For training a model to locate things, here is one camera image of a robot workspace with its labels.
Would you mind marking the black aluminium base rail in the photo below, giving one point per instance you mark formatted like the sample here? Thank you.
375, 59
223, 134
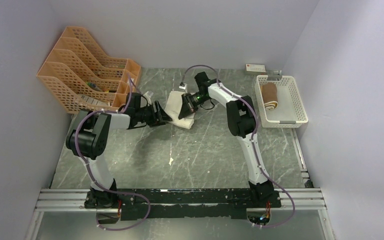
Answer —
235, 203

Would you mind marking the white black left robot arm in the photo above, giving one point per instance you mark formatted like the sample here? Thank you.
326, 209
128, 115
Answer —
88, 137

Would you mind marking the orange plastic file organizer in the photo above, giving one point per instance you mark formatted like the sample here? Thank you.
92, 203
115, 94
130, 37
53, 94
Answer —
80, 75

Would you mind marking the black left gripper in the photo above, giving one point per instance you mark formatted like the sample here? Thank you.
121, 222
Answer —
161, 115

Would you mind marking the yellow brown bear towel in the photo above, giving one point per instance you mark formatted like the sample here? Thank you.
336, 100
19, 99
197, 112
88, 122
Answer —
269, 95

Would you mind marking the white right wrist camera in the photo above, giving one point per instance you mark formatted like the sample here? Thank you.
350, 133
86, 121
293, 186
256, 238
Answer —
183, 87

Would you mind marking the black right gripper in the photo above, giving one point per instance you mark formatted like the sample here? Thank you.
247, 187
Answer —
187, 108

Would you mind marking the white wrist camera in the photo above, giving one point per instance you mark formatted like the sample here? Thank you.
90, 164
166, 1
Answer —
183, 87
148, 95

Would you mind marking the white perforated plastic basket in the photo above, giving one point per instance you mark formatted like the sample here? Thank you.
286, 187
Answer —
290, 111

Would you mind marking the white terry towel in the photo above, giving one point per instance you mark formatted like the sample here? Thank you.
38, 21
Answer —
173, 108

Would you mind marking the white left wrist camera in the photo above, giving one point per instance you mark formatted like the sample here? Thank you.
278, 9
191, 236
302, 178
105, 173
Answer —
148, 95

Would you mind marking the white red small box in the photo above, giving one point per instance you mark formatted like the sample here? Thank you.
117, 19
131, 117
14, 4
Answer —
255, 68

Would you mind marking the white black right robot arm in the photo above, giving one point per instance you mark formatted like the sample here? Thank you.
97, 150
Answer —
242, 124

